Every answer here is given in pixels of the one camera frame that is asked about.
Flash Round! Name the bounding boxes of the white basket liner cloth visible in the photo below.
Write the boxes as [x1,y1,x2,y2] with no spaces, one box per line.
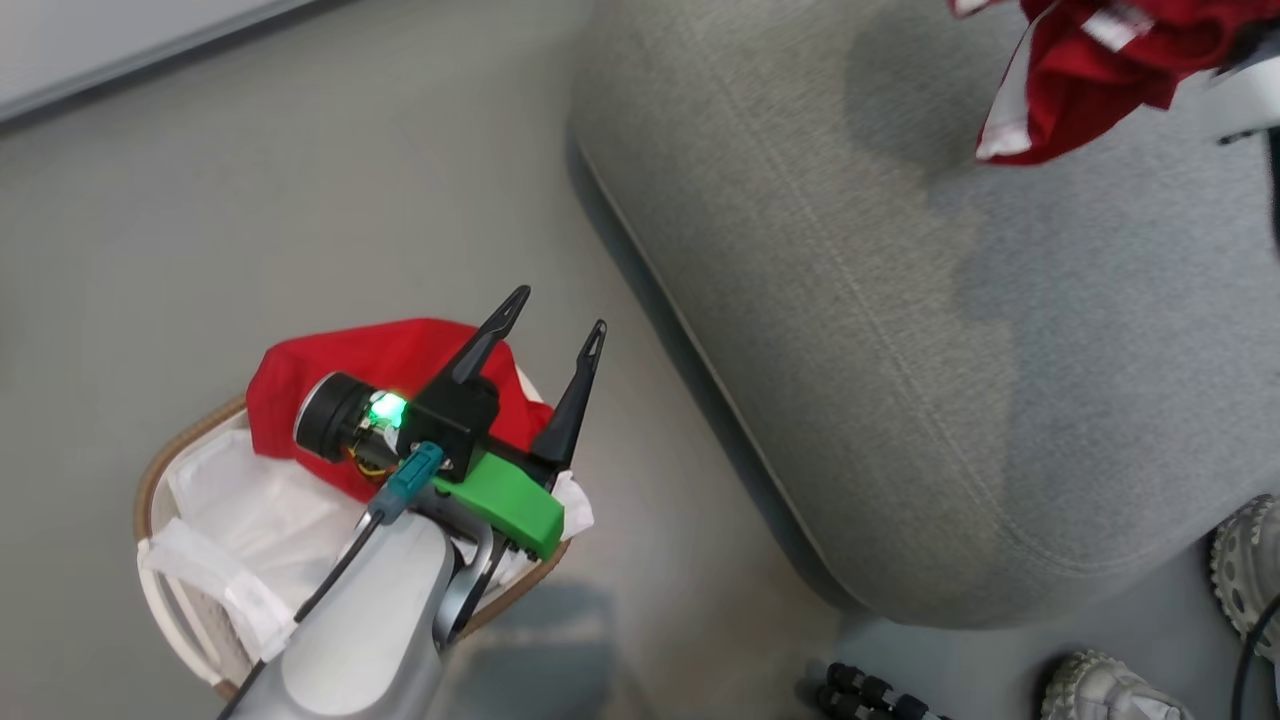
[138,368,597,691]

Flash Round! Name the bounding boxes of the grey fabric sofa seat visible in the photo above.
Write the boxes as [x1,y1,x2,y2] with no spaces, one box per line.
[570,0,1280,631]

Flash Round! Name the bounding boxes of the black ribbed tripod legs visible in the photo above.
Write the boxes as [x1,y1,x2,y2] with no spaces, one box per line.
[796,660,953,720]

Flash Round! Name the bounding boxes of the woven wicker laundry basket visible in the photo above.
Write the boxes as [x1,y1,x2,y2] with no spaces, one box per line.
[133,394,574,702]

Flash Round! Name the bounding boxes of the black cable with teal plug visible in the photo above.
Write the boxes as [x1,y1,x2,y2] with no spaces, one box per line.
[215,442,447,720]

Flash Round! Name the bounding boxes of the red garment with white trim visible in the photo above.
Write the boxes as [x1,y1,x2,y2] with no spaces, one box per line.
[947,0,1280,167]

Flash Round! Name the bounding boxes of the grey knit sneaker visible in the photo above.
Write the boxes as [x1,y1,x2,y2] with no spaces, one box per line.
[1208,494,1280,666]
[1040,650,1197,720]

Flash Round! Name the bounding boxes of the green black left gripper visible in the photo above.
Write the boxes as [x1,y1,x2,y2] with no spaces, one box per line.
[398,285,609,562]

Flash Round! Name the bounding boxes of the thin black cable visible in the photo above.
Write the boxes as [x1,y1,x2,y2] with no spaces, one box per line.
[1230,594,1280,720]

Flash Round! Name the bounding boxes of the red garment plain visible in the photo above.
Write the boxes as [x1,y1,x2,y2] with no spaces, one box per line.
[245,318,557,504]

